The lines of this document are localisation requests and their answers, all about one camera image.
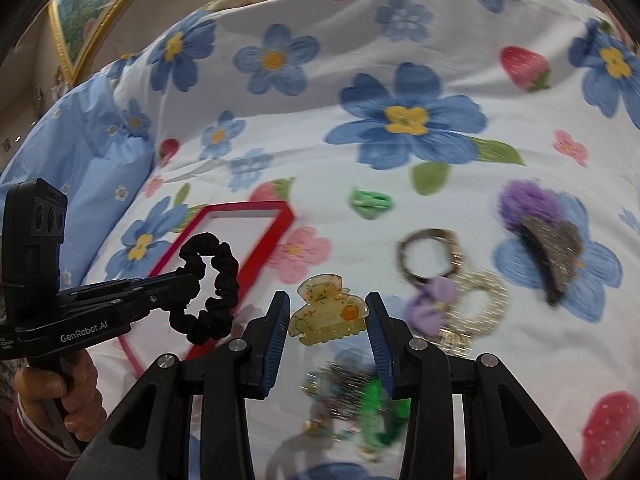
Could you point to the small green hair clip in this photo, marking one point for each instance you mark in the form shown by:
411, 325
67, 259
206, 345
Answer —
369, 204

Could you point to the gold bangle watch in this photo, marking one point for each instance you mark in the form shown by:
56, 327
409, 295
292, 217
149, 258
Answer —
424, 253

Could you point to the light blue pillow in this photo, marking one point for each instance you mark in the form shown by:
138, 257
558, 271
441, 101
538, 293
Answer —
95, 152

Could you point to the purple flower scrunchie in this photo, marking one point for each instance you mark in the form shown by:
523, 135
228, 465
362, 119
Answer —
526, 203

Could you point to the floral white bedsheet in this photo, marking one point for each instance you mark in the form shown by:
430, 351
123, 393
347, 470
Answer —
437, 104

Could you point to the red white sleeve cuff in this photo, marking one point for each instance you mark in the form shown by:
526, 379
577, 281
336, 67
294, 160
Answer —
50, 458

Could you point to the left hand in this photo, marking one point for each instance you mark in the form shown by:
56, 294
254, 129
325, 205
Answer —
83, 402

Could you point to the pearl bracelet gold charm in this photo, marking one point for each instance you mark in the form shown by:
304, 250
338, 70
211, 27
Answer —
478, 308

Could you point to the gold framed painting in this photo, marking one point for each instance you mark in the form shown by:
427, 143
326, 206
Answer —
79, 27

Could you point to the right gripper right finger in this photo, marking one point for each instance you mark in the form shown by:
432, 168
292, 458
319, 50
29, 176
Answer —
413, 369

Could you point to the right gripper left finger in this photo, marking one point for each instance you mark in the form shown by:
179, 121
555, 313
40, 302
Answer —
245, 368

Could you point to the yellow hair claw clip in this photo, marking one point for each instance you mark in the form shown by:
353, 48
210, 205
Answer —
330, 311

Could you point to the glitter grey claw clip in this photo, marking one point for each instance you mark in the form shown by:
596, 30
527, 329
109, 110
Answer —
555, 249

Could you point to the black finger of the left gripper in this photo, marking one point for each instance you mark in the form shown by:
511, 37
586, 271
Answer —
170, 292

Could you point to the black scrunchie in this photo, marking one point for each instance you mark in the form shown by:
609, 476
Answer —
209, 315

